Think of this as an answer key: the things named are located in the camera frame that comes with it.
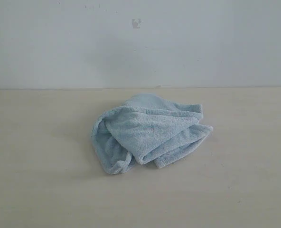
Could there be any light blue fleece towel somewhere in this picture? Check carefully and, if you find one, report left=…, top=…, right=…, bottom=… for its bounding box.
left=91, top=94, right=213, bottom=175

